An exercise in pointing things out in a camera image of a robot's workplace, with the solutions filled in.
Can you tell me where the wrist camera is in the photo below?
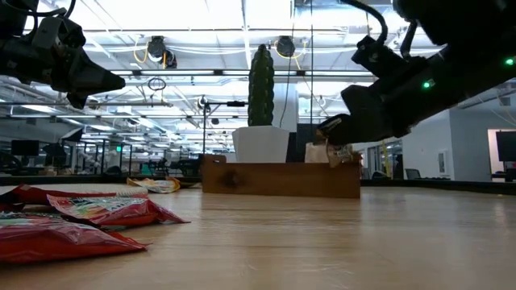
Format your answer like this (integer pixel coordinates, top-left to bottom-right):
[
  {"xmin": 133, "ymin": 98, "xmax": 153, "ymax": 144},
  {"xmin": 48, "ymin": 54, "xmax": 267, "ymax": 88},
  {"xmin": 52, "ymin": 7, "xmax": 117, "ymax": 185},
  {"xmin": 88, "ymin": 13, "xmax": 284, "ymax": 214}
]
[
  {"xmin": 349, "ymin": 34, "xmax": 409, "ymax": 81},
  {"xmin": 30, "ymin": 15, "xmax": 86, "ymax": 49}
]

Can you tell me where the long ceiling light bar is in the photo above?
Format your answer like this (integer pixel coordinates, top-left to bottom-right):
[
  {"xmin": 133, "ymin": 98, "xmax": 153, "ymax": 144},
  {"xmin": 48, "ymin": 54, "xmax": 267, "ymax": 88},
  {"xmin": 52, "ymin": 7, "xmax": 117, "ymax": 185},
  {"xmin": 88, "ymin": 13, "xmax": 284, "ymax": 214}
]
[{"xmin": 114, "ymin": 68, "xmax": 376, "ymax": 78}]

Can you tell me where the yellow hanging cable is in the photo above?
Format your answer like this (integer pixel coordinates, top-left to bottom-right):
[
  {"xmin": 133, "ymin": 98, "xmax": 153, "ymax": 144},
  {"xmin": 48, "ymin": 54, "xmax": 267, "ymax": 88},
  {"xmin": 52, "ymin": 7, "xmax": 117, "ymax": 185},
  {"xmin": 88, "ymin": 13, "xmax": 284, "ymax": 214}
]
[{"xmin": 381, "ymin": 140, "xmax": 393, "ymax": 179}]

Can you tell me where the grey ceiling pipe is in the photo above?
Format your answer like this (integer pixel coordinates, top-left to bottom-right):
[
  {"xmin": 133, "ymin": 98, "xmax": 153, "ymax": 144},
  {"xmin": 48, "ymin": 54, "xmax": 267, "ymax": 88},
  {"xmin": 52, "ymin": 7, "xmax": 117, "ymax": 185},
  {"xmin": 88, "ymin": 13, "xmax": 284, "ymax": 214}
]
[{"xmin": 0, "ymin": 100, "xmax": 174, "ymax": 108}]

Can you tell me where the black aluminium table frame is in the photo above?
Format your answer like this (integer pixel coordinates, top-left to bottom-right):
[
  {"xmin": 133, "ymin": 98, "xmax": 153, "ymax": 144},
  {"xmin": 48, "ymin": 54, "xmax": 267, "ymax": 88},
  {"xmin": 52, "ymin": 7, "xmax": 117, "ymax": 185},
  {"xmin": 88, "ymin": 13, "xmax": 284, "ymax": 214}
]
[{"xmin": 0, "ymin": 172, "xmax": 516, "ymax": 197}]

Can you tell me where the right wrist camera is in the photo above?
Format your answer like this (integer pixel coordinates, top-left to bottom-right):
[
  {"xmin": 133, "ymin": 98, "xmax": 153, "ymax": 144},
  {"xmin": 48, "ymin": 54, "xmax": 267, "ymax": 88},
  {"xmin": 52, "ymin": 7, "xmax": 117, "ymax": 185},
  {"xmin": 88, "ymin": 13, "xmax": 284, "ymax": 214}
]
[{"xmin": 349, "ymin": 34, "xmax": 409, "ymax": 81}]

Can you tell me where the black monitor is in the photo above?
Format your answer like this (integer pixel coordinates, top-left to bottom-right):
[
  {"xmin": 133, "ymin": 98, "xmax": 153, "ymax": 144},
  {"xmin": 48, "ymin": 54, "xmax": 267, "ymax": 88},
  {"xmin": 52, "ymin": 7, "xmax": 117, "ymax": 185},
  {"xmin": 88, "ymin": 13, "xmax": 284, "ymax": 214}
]
[{"xmin": 10, "ymin": 139, "xmax": 40, "ymax": 158}]

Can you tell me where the red tea packet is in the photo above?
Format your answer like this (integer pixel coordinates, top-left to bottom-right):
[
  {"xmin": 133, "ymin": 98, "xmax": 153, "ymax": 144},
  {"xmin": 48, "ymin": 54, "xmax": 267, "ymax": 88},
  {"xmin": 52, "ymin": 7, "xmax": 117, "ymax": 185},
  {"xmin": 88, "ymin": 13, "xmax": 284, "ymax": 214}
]
[
  {"xmin": 0, "ymin": 183, "xmax": 150, "ymax": 207},
  {"xmin": 0, "ymin": 211, "xmax": 149, "ymax": 265},
  {"xmin": 47, "ymin": 192, "xmax": 190, "ymax": 227}
]

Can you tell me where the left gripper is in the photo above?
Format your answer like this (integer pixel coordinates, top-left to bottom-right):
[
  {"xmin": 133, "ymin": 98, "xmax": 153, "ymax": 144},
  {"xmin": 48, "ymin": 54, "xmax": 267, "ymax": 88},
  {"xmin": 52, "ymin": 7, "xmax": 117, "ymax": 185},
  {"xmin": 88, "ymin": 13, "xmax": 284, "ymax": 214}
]
[{"xmin": 24, "ymin": 38, "xmax": 126, "ymax": 110}]

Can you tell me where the orange mango tea packet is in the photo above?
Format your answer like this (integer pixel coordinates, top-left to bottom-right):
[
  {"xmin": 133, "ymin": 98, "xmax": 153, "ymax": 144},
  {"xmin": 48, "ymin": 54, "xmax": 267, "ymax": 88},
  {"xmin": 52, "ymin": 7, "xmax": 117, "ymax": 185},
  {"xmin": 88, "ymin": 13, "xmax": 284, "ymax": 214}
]
[{"xmin": 126, "ymin": 176, "xmax": 182, "ymax": 195}]

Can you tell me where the wooden compartment tea box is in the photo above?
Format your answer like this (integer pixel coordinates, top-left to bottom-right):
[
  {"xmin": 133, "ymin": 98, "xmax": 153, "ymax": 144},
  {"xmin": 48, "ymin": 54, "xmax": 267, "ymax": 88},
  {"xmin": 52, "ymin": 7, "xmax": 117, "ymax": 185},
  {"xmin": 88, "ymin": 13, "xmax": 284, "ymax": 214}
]
[{"xmin": 201, "ymin": 152, "xmax": 362, "ymax": 199}]

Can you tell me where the round pale plate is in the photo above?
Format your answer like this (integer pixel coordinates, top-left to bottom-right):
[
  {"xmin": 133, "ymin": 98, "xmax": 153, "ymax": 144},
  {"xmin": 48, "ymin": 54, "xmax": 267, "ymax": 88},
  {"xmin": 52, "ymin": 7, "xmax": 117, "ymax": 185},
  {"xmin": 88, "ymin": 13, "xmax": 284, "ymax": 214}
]
[{"xmin": 0, "ymin": 183, "xmax": 149, "ymax": 198}]

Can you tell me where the black camera stand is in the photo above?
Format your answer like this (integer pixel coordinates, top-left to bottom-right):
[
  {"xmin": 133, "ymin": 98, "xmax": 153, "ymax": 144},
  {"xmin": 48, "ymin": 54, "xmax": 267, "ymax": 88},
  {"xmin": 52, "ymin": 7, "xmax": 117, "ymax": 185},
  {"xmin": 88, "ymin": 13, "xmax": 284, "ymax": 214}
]
[{"xmin": 200, "ymin": 99, "xmax": 253, "ymax": 158}]

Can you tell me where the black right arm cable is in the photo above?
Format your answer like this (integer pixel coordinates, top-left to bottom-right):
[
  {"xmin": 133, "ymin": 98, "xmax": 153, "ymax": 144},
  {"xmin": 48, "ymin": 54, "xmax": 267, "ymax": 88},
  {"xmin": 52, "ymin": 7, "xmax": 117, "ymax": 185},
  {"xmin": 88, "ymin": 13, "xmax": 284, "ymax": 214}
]
[{"xmin": 340, "ymin": 0, "xmax": 390, "ymax": 46}]

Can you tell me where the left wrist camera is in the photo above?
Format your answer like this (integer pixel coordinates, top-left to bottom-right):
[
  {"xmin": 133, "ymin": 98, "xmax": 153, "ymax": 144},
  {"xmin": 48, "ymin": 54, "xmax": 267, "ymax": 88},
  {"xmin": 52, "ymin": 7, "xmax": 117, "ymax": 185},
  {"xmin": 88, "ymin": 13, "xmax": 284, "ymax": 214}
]
[{"xmin": 30, "ymin": 15, "xmax": 86, "ymax": 49}]

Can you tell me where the black wall screen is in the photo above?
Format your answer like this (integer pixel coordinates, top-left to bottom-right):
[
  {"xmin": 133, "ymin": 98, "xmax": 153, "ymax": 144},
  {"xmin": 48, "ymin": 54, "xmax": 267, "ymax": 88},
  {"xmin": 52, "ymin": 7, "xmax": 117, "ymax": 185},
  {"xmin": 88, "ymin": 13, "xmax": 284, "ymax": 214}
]
[{"xmin": 495, "ymin": 130, "xmax": 516, "ymax": 163}]

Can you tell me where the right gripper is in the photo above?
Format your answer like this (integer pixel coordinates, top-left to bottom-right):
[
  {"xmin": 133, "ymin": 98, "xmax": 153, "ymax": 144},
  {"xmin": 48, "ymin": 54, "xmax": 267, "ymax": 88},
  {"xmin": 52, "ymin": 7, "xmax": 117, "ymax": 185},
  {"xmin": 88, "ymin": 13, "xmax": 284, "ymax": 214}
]
[{"xmin": 318, "ymin": 78, "xmax": 416, "ymax": 146}]

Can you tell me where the green cactus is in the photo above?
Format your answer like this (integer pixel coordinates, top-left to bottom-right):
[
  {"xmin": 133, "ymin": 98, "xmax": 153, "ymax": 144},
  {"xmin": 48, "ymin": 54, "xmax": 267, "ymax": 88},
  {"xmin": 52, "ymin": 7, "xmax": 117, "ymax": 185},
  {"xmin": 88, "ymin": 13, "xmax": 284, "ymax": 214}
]
[{"xmin": 247, "ymin": 43, "xmax": 276, "ymax": 128}]

